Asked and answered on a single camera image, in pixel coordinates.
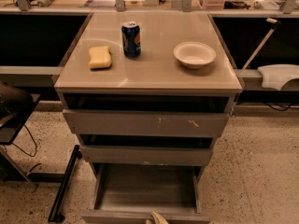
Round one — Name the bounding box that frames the grey bottom drawer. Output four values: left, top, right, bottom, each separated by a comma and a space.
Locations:
82, 164, 210, 224

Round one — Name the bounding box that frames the grey drawer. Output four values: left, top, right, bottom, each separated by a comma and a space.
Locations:
63, 109, 228, 137
82, 164, 210, 224
80, 146, 212, 166

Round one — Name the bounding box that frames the grey middle drawer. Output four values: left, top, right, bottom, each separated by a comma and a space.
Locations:
80, 146, 212, 166

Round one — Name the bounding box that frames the grey top drawer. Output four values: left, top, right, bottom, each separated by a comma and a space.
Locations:
63, 109, 228, 137

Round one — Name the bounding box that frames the grey drawer cabinet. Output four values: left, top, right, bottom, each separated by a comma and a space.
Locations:
53, 10, 244, 185

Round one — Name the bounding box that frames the black metal floor bar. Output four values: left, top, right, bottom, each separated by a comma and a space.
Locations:
48, 145, 81, 223

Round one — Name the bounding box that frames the white bowl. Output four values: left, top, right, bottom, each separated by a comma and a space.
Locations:
173, 42, 216, 69

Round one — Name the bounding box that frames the yellow sponge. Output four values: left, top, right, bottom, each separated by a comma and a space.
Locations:
89, 46, 112, 69

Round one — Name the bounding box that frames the black chair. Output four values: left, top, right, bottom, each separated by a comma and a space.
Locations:
0, 82, 40, 187

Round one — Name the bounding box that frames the white curved device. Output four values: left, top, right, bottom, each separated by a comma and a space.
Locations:
258, 64, 299, 91

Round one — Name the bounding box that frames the blue pepsi can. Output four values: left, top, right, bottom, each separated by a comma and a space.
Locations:
121, 21, 141, 58

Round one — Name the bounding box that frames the black floor cable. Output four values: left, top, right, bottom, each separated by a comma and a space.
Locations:
11, 124, 38, 158

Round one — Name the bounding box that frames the white stick with handle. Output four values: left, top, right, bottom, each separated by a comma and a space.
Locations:
243, 18, 280, 69

